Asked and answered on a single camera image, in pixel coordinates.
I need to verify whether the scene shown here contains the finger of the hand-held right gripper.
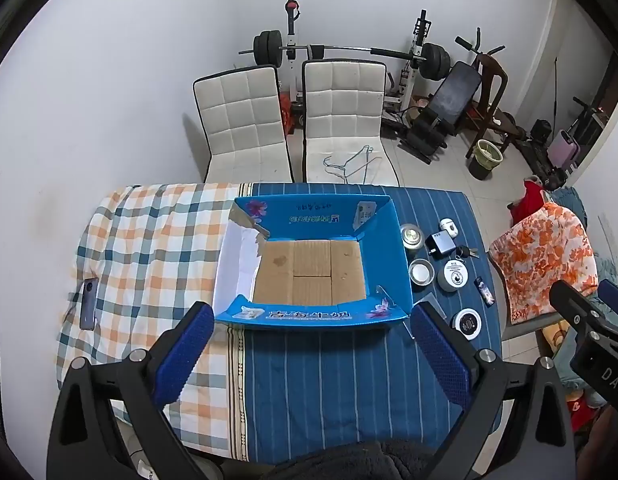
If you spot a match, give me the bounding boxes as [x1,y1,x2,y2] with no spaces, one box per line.
[549,279,618,348]
[598,278,618,332]

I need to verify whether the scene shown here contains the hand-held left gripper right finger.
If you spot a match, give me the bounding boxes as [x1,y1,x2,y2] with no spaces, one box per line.
[410,301,576,480]

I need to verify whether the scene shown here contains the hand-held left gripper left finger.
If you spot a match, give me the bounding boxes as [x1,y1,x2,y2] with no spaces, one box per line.
[48,301,215,480]

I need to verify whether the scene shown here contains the black-lid round jar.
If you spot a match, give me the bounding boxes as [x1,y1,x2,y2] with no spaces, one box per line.
[450,308,482,343]

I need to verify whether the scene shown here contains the clear plastic box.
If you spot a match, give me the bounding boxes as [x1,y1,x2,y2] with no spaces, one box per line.
[375,284,447,338]

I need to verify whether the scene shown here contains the dark lighter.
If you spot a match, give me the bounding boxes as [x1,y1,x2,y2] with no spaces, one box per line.
[475,277,496,306]

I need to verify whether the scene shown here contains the white round jar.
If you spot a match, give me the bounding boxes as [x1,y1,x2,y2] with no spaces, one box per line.
[436,259,470,293]

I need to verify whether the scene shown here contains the silver tin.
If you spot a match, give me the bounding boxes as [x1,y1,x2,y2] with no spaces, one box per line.
[408,258,436,286]

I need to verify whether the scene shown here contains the silver metal can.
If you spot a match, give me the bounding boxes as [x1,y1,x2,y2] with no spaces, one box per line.
[400,223,424,251]

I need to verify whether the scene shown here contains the blue cardboard box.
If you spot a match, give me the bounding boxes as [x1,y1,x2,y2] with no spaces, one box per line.
[212,195,415,328]

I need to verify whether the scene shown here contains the orange floral blanket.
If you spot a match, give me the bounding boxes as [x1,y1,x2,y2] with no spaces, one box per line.
[489,203,600,325]

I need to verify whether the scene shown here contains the blue-grey cloth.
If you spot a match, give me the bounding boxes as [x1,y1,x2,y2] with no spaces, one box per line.
[549,186,588,223]

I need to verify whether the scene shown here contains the black charger adapter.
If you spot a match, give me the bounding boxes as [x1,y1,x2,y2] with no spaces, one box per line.
[425,232,456,260]

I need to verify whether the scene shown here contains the plaid blanket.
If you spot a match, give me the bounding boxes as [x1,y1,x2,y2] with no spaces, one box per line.
[55,182,255,456]

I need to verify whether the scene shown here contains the red cloth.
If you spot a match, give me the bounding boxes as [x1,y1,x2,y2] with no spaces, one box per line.
[509,178,552,226]

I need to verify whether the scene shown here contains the grey smartphone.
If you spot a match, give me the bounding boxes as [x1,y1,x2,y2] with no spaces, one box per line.
[79,277,99,331]

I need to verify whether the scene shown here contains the black exercise machine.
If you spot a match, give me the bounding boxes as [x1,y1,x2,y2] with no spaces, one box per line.
[514,97,607,184]

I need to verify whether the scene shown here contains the pink suitcase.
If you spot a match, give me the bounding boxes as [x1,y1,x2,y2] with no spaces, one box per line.
[551,129,582,167]

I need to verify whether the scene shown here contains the black trash bin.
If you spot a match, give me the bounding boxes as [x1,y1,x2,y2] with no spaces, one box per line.
[468,139,504,181]

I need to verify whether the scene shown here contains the white quilted chair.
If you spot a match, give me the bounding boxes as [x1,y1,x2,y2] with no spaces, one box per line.
[301,59,401,186]
[192,65,295,184]

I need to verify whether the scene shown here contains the brown wooden chair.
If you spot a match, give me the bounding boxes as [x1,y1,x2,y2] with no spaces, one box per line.
[464,52,508,159]

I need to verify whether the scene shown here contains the black weight bench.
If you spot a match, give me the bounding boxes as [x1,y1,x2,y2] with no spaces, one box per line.
[399,60,482,164]

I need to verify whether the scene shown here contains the red crate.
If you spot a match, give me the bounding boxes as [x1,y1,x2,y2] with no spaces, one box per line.
[280,94,296,137]

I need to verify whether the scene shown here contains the blue wire hanger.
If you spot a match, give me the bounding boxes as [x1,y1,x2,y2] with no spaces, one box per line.
[345,145,382,184]

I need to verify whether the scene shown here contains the white wire hanger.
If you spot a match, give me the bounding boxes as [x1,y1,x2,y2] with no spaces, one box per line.
[323,155,370,181]

